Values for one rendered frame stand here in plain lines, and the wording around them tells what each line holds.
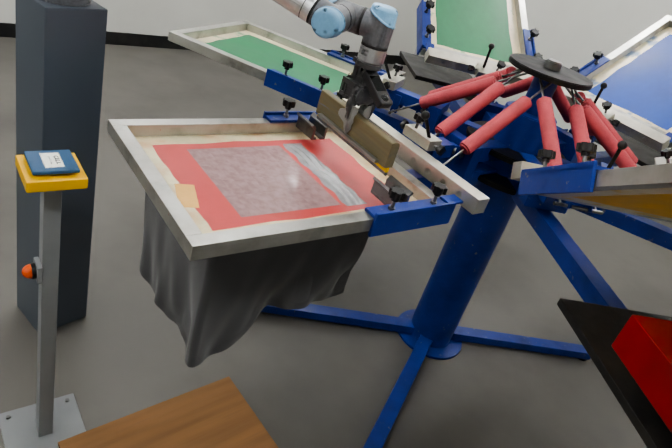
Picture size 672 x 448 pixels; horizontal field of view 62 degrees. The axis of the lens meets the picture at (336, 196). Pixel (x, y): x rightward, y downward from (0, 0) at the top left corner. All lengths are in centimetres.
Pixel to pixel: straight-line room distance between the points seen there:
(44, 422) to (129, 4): 396
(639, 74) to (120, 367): 262
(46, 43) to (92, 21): 14
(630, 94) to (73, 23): 234
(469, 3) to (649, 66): 92
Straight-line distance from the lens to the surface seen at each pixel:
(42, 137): 191
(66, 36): 182
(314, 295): 162
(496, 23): 313
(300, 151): 173
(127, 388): 221
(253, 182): 151
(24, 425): 212
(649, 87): 304
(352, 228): 140
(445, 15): 300
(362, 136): 160
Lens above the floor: 168
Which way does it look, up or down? 28 degrees down
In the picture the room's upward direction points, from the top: 17 degrees clockwise
